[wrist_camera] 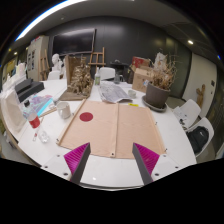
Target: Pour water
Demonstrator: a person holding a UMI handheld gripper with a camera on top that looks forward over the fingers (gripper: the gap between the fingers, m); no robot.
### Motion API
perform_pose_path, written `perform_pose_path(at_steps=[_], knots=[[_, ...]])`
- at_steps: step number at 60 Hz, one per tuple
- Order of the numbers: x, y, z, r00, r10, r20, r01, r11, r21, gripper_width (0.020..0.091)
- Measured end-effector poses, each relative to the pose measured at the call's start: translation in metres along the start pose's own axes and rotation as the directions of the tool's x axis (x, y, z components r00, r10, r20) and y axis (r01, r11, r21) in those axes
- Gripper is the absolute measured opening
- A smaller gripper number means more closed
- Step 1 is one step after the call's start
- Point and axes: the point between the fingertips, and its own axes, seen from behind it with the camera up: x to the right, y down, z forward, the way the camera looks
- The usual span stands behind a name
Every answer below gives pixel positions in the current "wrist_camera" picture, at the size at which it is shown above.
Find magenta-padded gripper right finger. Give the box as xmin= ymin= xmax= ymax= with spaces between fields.
xmin=131 ymin=142 xmax=183 ymax=186

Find ceiling light strip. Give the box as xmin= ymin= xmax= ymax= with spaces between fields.
xmin=14 ymin=0 xmax=88 ymax=42

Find white plastic-wrapped canvas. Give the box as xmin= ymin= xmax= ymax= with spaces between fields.
xmin=0 ymin=88 xmax=28 ymax=134

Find flat round red coaster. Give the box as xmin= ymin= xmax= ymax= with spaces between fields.
xmin=79 ymin=111 xmax=94 ymax=123

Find clear red-labelled drink bottle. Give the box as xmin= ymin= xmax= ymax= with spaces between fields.
xmin=22 ymin=99 xmax=51 ymax=144

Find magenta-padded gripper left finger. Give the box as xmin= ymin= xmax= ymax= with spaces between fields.
xmin=41 ymin=142 xmax=92 ymax=185

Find white ceramic mug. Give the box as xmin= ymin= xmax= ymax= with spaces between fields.
xmin=55 ymin=101 xmax=73 ymax=120

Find white cabinet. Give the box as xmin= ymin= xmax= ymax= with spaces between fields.
xmin=26 ymin=35 xmax=50 ymax=83

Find wooden figure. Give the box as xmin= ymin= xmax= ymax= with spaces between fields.
xmin=195 ymin=83 xmax=207 ymax=108

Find potted dry plant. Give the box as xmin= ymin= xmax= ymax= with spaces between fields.
xmin=141 ymin=54 xmax=178 ymax=113

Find wooden easel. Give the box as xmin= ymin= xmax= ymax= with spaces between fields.
xmin=39 ymin=49 xmax=51 ymax=81
xmin=88 ymin=46 xmax=107 ymax=74

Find beige canvas sheet with battens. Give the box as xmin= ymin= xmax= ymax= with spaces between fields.
xmin=56 ymin=98 xmax=167 ymax=160

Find black backpack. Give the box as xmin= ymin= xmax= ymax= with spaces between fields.
xmin=186 ymin=125 xmax=210 ymax=154

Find white chair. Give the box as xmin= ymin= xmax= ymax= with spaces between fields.
xmin=98 ymin=66 xmax=116 ymax=82
xmin=186 ymin=116 xmax=215 ymax=158
xmin=173 ymin=98 xmax=202 ymax=129
xmin=47 ymin=70 xmax=62 ymax=81

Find grey printed newspaper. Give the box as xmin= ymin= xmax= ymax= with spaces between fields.
xmin=98 ymin=81 xmax=133 ymax=104

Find brown cardboard box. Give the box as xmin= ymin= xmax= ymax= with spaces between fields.
xmin=131 ymin=67 xmax=154 ymax=94

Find white plaster bust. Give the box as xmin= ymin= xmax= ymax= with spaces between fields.
xmin=50 ymin=53 xmax=64 ymax=73

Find brown wooden sculpture model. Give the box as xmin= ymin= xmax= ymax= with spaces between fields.
xmin=59 ymin=54 xmax=95 ymax=102

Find black flat box stack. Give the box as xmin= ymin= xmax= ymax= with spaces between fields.
xmin=13 ymin=78 xmax=45 ymax=103

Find black wall screen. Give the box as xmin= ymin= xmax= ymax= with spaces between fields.
xmin=52 ymin=28 xmax=97 ymax=56

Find red box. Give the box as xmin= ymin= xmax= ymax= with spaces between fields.
xmin=131 ymin=56 xmax=151 ymax=69

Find white plaster statue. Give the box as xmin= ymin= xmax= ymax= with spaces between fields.
xmin=153 ymin=52 xmax=168 ymax=70

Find wooden stick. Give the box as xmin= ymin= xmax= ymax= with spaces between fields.
xmin=39 ymin=106 xmax=58 ymax=118

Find colourful purple painting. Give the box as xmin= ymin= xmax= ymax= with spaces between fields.
xmin=29 ymin=94 xmax=59 ymax=118

